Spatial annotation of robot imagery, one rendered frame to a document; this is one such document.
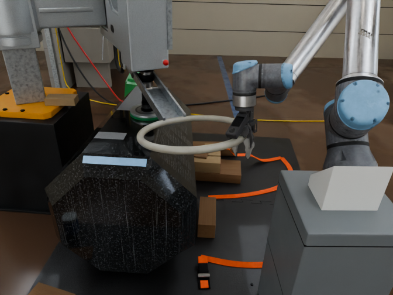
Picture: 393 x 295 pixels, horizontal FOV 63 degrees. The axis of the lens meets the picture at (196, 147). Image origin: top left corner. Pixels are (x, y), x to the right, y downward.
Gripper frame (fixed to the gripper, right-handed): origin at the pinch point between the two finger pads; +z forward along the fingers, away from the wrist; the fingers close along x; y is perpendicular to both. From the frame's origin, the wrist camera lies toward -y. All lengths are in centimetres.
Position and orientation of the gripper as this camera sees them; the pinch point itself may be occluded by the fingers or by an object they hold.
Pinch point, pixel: (241, 155)
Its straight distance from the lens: 132.4
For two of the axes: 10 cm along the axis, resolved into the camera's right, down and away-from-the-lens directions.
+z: 0.4, 9.3, 3.6
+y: 5.7, -3.1, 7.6
